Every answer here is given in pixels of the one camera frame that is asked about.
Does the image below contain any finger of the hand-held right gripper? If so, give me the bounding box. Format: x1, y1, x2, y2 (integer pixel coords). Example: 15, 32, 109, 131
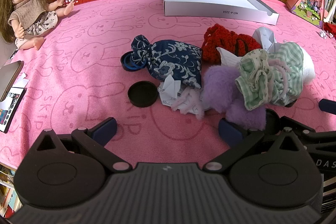
319, 99, 336, 116
265, 109, 316, 140

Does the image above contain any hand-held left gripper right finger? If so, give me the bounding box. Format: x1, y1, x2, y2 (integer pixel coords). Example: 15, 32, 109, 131
203, 118, 314, 172

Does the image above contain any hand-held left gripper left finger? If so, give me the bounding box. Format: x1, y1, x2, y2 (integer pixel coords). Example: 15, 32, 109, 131
28, 117, 133, 172

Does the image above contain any white fluffy pouch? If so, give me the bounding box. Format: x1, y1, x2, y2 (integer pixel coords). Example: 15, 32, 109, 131
297, 42, 315, 83

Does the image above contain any green checked drawstring pouch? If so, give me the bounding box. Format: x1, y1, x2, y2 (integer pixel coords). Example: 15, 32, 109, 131
234, 42, 305, 111

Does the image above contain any black round tin lid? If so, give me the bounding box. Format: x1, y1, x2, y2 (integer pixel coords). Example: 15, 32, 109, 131
127, 81, 159, 108

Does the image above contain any black tin blue rim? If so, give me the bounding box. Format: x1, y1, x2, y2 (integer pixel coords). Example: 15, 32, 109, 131
121, 50, 146, 72

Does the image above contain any white printed paper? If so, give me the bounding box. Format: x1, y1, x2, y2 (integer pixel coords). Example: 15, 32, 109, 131
157, 75, 208, 114

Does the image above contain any white paper sheet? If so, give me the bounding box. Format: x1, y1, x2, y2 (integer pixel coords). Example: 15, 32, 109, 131
216, 47, 243, 67

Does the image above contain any red crochet pouch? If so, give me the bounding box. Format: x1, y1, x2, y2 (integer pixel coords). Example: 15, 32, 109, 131
202, 24, 263, 64

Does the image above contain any blue floral drawstring pouch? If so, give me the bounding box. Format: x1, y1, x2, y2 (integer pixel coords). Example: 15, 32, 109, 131
130, 34, 203, 89

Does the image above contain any pink rabbit print towel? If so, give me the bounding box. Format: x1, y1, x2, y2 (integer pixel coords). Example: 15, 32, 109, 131
0, 0, 336, 169

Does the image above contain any red yarn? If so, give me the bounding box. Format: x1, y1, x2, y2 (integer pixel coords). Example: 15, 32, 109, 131
323, 21, 336, 38

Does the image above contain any white plastic pipe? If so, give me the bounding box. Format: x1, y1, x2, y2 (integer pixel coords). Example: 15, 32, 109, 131
322, 7, 336, 24

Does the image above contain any white paper piece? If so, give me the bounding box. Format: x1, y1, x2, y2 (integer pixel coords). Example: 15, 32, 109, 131
17, 72, 29, 88

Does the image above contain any paint palette box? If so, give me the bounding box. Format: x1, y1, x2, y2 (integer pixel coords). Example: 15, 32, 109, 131
0, 88, 27, 134

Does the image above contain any shelf of colourful books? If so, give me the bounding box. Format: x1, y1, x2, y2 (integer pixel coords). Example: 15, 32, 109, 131
0, 164, 22, 217

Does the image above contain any brown-haired baby doll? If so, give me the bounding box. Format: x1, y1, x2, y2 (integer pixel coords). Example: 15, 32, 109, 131
0, 0, 76, 51

